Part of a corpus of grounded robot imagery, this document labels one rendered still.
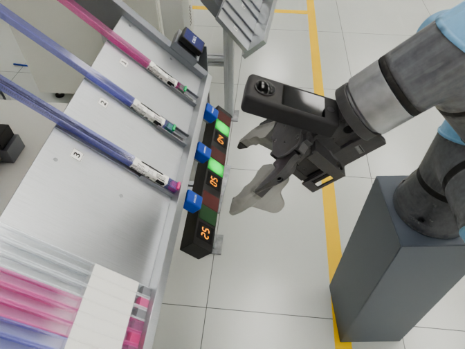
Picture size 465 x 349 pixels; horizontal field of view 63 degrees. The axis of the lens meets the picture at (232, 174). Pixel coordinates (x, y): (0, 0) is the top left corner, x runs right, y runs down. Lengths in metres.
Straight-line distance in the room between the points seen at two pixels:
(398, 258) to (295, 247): 0.61
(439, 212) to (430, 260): 0.12
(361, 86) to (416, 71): 0.05
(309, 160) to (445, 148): 0.31
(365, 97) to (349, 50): 2.00
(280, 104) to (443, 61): 0.16
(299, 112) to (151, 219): 0.26
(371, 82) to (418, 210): 0.42
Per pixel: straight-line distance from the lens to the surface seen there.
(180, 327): 1.26
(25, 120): 0.98
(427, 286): 0.99
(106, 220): 0.52
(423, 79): 0.42
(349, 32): 2.61
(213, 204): 0.66
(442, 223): 0.81
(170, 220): 0.55
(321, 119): 0.45
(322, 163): 0.48
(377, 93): 0.43
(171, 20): 1.08
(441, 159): 0.73
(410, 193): 0.81
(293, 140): 0.47
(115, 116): 0.61
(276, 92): 0.45
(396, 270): 0.89
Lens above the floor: 1.18
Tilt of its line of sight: 48 degrees down
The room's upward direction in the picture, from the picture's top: straight up
